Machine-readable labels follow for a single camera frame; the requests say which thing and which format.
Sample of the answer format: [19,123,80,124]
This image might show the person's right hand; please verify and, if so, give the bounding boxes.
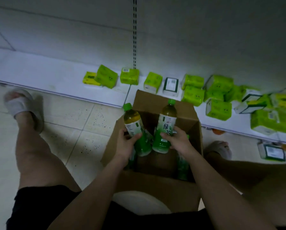
[160,127,194,159]

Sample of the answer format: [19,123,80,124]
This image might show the person's left hand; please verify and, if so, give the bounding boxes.
[113,128,142,164]

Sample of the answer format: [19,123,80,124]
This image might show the green tea bottle yellowish top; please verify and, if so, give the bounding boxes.
[123,103,153,157]

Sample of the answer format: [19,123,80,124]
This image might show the green tea bottle white label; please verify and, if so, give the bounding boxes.
[152,99,177,154]

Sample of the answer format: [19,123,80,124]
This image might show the person's right forearm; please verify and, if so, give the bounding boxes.
[185,151,276,230]

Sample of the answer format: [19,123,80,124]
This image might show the person's left forearm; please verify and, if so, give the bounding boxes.
[47,157,131,230]

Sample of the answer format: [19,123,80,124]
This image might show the green bottle in box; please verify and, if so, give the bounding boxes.
[176,153,190,181]
[126,148,137,171]

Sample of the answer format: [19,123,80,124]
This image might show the white green-edged tissue pack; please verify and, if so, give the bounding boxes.
[234,93,268,114]
[257,142,286,162]
[163,77,179,97]

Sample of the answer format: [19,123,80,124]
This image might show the person's right grey slipper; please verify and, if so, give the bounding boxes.
[204,141,232,161]

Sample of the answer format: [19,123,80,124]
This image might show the person's grey slipper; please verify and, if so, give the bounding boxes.
[3,89,44,133]
[204,141,232,161]

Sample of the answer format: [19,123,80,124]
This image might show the brown cardboard box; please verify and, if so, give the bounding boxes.
[100,90,204,213]

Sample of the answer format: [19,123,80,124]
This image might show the pile of green tissue packets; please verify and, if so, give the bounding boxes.
[95,65,286,137]

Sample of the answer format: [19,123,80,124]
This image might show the white round stool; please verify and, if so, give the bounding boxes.
[112,191,172,216]

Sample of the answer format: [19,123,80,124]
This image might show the yellow tissue pack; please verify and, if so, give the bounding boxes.
[83,71,102,87]

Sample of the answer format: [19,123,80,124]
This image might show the person's left leg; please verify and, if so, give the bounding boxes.
[15,111,82,192]

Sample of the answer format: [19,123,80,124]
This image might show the person's leg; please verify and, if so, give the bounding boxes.
[205,151,286,227]
[15,111,82,192]

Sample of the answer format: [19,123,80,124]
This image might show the slotted shelf upright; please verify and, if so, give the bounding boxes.
[133,0,137,70]

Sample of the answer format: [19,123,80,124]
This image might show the white shelf base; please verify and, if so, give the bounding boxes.
[0,45,286,147]

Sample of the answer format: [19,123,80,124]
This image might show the person's right leg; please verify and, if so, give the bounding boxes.
[205,151,286,227]

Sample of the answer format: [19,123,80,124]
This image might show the black shorts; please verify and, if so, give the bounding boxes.
[6,185,286,230]

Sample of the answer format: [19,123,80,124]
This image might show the person's left grey slipper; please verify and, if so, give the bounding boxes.
[3,89,44,133]

